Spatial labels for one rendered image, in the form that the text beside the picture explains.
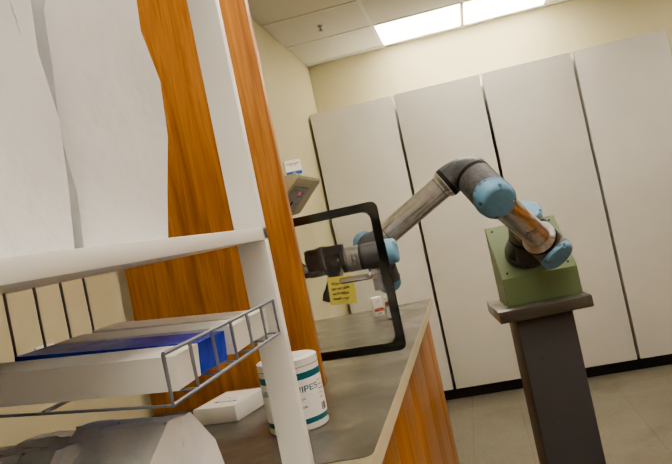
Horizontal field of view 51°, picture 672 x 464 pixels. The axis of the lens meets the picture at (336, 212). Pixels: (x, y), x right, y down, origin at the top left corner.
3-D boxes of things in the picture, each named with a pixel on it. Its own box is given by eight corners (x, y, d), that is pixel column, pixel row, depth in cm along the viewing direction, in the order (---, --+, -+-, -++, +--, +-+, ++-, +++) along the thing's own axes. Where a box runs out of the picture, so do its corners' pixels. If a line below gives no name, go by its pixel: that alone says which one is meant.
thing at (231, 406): (195, 426, 171) (192, 410, 171) (229, 406, 186) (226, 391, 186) (238, 422, 166) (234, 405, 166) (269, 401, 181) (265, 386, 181)
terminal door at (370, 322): (302, 364, 196) (273, 222, 197) (407, 349, 185) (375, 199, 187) (301, 364, 195) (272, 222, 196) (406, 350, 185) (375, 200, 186)
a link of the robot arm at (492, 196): (555, 227, 247) (477, 153, 211) (582, 253, 236) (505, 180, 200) (529, 251, 249) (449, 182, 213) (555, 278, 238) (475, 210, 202)
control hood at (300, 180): (264, 217, 196) (257, 181, 196) (292, 215, 228) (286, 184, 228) (304, 208, 194) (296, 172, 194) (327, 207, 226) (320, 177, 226)
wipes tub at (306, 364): (262, 440, 146) (247, 368, 147) (279, 421, 159) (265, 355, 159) (323, 430, 144) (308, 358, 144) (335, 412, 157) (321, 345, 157)
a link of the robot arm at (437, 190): (461, 135, 219) (343, 237, 225) (480, 153, 211) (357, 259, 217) (476, 156, 227) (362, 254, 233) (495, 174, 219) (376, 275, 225)
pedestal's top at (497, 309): (571, 296, 273) (568, 285, 274) (594, 306, 242) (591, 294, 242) (488, 312, 276) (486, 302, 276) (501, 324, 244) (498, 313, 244)
